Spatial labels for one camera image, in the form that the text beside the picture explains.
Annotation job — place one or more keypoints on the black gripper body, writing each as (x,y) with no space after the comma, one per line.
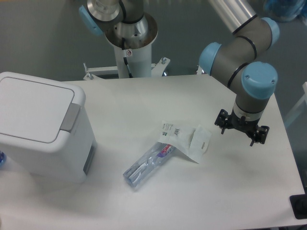
(241,124)

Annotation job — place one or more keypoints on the blue plastic bag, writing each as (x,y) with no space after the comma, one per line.
(283,10)

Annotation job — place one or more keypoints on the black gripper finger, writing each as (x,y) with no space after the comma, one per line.
(258,135)
(222,120)

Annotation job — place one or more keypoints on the clear plastic bottle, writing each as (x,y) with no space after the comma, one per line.
(153,158)

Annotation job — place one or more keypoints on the white trash can body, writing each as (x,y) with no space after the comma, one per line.
(69,156)

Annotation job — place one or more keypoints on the white paper packaging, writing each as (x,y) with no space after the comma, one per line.
(191,141)

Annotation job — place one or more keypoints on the black device at corner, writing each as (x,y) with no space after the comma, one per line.
(299,206)

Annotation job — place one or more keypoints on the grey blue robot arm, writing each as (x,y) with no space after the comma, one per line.
(131,31)

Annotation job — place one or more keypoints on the blue bottle cap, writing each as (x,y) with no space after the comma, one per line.
(2,158)

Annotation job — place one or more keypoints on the white frame at right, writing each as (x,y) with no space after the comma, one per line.
(297,109)

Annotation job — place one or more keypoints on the white trash can lid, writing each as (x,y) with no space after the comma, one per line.
(33,110)

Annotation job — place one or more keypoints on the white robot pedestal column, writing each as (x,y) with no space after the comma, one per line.
(136,57)

